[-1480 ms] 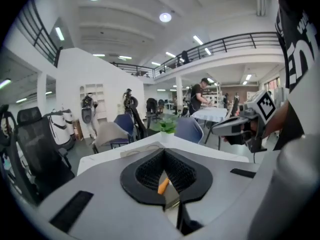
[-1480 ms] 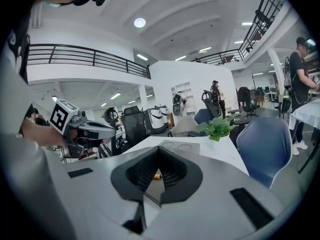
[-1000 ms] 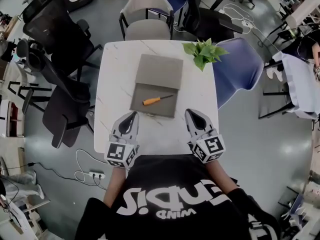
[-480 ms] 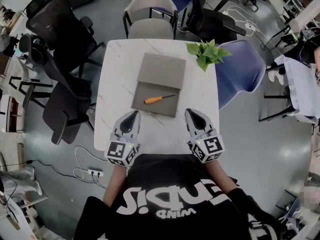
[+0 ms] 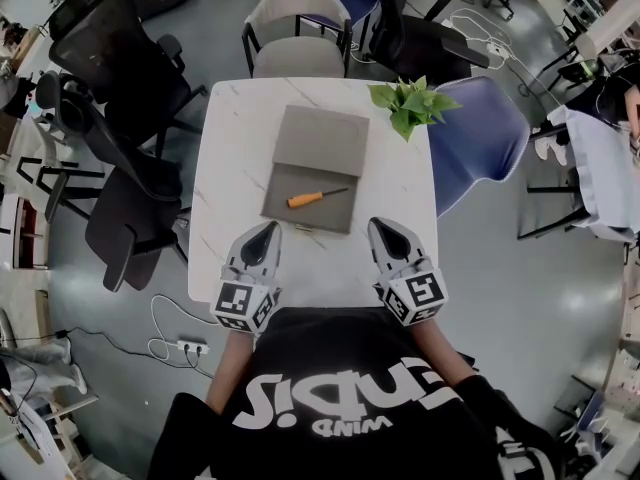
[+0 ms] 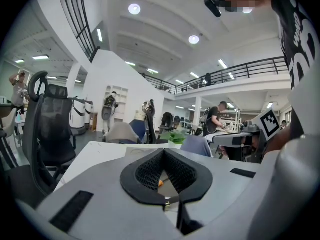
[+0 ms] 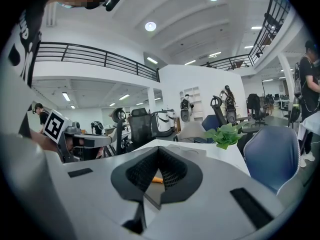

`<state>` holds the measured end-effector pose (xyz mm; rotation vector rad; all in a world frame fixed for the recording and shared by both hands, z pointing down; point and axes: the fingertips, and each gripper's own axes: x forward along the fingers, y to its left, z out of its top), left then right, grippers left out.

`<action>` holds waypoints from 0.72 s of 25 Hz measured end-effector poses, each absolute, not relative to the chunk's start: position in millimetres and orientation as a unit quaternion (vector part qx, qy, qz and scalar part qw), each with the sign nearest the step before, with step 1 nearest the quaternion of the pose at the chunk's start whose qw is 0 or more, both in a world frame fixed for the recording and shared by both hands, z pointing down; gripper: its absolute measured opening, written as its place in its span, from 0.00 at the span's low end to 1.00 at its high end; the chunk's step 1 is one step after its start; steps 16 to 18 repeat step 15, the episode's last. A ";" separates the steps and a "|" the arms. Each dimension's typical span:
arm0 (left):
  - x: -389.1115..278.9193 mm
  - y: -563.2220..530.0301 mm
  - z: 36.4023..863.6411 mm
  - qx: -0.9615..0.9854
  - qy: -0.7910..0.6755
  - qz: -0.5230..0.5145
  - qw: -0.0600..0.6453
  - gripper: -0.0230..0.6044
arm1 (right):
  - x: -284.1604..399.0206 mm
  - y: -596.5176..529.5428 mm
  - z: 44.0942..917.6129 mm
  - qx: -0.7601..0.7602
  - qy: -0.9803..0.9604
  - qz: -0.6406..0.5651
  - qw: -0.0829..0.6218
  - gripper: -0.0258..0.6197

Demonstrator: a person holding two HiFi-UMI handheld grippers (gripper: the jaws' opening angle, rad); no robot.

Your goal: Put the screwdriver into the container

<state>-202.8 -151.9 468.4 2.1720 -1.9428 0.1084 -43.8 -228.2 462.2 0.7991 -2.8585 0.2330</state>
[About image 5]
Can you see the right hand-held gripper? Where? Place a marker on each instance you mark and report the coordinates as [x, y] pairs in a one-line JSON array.
[[422, 290]]

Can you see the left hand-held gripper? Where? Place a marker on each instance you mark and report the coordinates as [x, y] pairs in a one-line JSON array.
[[235, 300]]

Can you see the grey container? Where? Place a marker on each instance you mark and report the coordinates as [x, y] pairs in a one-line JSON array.
[[320, 143]]

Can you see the person's left forearm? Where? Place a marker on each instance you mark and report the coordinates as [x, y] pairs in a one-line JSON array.
[[232, 368]]

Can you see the person's right forearm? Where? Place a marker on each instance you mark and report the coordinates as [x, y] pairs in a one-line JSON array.
[[437, 353]]

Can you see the white power strip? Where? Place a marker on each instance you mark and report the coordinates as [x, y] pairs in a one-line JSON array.
[[193, 346]]

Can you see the person's black printed shirt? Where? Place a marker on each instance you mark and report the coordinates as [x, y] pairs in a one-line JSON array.
[[340, 358]]

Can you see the black mesh office chair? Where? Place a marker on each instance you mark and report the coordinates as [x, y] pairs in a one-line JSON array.
[[135, 203], [115, 53]]

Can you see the blue fabric chair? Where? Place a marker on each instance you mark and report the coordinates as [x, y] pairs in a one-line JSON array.
[[482, 138]]

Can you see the green leafy plant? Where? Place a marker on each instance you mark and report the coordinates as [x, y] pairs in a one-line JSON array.
[[412, 103]]

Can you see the beige upholstered chair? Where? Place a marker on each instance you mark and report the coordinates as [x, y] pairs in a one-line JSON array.
[[300, 55]]

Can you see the table with white cloth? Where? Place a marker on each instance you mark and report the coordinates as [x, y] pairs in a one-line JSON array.
[[605, 178]]

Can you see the black stool frame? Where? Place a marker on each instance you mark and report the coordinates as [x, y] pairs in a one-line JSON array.
[[50, 178]]

